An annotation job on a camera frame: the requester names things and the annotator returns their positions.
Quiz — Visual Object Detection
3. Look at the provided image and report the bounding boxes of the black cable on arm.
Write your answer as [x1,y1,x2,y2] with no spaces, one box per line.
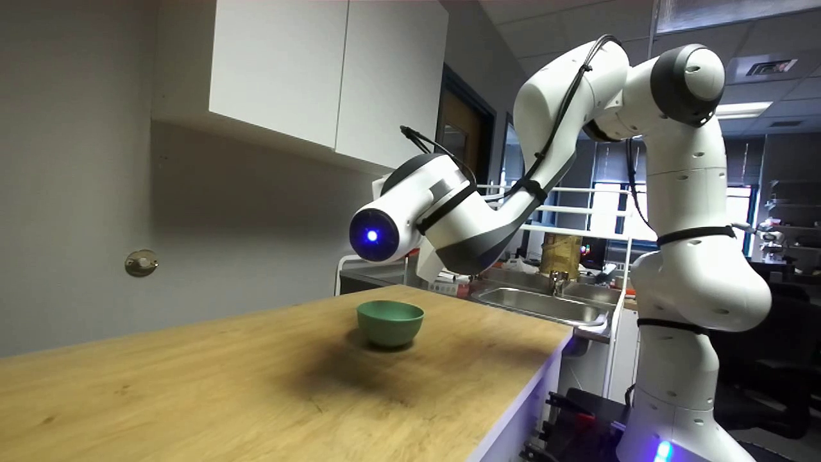
[397,32,613,199]

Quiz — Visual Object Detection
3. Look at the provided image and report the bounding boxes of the green bowl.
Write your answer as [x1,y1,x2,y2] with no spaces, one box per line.
[355,298,427,351]

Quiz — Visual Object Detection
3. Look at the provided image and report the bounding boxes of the black equipment with red parts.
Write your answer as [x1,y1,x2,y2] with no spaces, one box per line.
[522,385,635,462]

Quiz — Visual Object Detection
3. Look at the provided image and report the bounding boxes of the white wall cabinet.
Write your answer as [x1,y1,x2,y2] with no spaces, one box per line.
[151,0,451,183]

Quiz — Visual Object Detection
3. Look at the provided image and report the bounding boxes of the white wire rack shelf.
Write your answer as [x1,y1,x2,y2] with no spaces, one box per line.
[331,176,669,405]

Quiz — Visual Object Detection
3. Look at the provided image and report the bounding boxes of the window with blinds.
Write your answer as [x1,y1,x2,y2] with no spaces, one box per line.
[503,118,755,252]

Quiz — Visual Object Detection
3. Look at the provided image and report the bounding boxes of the dark wooden door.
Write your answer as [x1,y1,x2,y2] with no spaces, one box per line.
[421,63,497,186]

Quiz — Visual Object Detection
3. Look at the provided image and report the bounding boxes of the round wall knob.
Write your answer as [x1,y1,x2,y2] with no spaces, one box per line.
[124,247,163,279]

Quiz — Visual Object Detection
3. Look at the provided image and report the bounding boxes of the stainless steel sink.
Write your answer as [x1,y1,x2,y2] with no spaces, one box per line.
[469,285,615,334]

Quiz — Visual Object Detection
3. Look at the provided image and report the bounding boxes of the brown paper bag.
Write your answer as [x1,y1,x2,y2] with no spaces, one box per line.
[539,234,586,283]

